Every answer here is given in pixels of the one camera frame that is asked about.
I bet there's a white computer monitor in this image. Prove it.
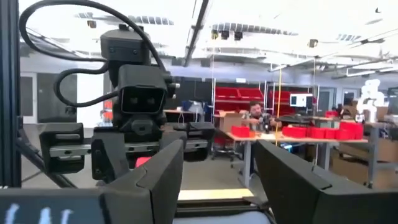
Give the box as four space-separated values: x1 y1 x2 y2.
289 93 314 109

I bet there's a black table edge frame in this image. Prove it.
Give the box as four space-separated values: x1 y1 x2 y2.
174 198 275 220

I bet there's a large red shelf bin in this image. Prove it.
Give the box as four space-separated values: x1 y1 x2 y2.
268 90 292 105
237 87 266 101
215 86 240 102

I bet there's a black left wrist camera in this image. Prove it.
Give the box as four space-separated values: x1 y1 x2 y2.
117 64 181 116

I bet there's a black aluminium frame post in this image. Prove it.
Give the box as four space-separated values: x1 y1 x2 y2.
0 0 78 189

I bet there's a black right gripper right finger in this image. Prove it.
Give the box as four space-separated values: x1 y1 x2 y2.
254 139 398 224

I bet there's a wooden top workbench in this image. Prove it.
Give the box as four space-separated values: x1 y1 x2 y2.
223 130 369 189

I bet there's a black metal device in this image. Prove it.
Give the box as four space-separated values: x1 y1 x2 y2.
259 116 273 133

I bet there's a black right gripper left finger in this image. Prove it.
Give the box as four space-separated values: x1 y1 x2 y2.
0 139 185 224

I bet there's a black office chair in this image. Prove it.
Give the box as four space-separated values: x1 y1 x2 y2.
211 136 238 163

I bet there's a person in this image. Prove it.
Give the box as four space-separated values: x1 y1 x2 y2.
241 100 282 133

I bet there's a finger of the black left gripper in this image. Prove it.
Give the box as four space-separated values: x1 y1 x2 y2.
159 130 188 154
91 130 131 185

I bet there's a brown cardboard box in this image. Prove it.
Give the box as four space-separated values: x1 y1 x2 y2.
330 156 371 185
217 111 244 133

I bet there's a red rectangular block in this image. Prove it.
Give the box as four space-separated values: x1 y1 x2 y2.
134 156 153 169

